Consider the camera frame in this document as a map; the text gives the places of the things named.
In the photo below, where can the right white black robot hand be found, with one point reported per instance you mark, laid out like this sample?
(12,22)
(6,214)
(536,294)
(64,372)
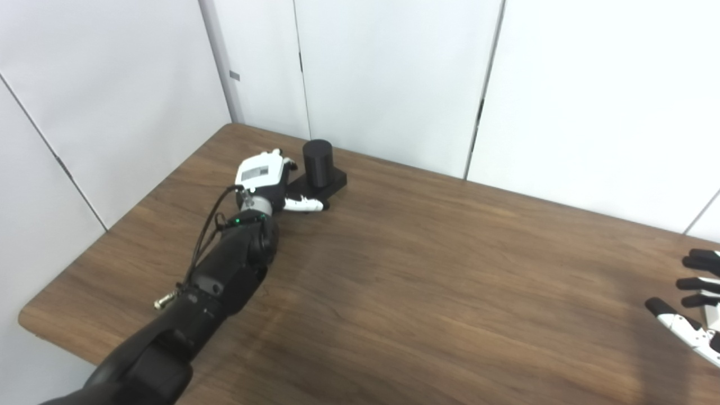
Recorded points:
(697,332)

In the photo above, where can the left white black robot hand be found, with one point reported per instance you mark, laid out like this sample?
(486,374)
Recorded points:
(261,171)

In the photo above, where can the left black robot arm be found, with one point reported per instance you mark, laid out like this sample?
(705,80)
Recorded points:
(208,292)

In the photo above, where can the black peg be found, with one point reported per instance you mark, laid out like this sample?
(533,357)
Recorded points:
(318,166)

